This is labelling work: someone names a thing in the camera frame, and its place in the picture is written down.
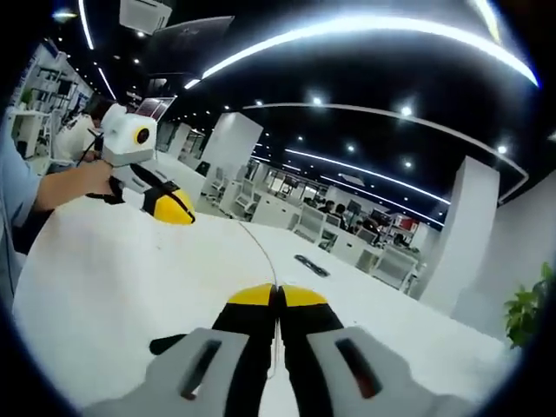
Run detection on ceiling air conditioner unit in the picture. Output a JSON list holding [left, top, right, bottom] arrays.
[[119, 0, 169, 36]]

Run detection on black flat object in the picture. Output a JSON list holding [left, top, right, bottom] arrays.
[[294, 254, 332, 278]]

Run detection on black cable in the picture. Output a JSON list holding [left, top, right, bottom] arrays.
[[77, 132, 105, 167]]

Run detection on row of white office chairs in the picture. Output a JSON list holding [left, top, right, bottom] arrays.
[[208, 164, 423, 297]]

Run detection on green potted plant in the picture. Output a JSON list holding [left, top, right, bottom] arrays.
[[503, 260, 556, 349]]

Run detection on black Velcro strap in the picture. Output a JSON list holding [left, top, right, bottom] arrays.
[[149, 333, 186, 356]]

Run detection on white wired earphones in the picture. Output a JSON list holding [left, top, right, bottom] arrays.
[[236, 220, 281, 383]]

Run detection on person's left hand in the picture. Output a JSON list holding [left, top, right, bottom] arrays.
[[82, 160, 115, 199]]

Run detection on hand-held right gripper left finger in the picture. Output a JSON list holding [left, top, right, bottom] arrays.
[[82, 281, 278, 417]]

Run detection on dark curved monitor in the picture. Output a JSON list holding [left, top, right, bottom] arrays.
[[145, 16, 235, 79]]

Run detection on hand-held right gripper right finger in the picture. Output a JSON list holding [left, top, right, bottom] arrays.
[[278, 284, 477, 417]]

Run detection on monitor with red picture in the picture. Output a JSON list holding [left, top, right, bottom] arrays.
[[136, 96, 177, 121]]

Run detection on white shelving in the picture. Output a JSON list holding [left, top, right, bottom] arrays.
[[8, 43, 88, 162]]

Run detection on white square pillar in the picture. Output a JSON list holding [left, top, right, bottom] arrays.
[[442, 155, 501, 321], [202, 111, 265, 183]]

